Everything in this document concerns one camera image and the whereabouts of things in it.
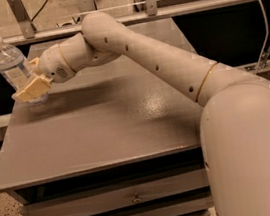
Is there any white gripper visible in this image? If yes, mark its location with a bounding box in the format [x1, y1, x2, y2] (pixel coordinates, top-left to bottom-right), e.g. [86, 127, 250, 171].
[12, 44, 76, 102]

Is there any clear plastic water bottle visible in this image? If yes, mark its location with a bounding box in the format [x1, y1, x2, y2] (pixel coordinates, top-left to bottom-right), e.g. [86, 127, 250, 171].
[0, 35, 37, 101]

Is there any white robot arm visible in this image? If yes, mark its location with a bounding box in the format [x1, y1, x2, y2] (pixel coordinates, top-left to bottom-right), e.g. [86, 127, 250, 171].
[13, 11, 270, 216]

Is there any grey drawer cabinet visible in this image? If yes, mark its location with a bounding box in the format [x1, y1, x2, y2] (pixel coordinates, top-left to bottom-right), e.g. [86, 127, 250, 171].
[0, 15, 223, 216]

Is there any top grey drawer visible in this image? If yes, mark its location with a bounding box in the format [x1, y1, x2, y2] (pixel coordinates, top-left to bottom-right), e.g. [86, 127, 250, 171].
[21, 169, 209, 216]

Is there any grey metal railing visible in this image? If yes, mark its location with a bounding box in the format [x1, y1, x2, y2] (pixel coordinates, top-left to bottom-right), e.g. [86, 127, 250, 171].
[0, 0, 257, 45]

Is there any white cable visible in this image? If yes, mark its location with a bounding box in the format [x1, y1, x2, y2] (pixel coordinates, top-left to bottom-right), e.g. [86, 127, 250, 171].
[242, 0, 270, 73]

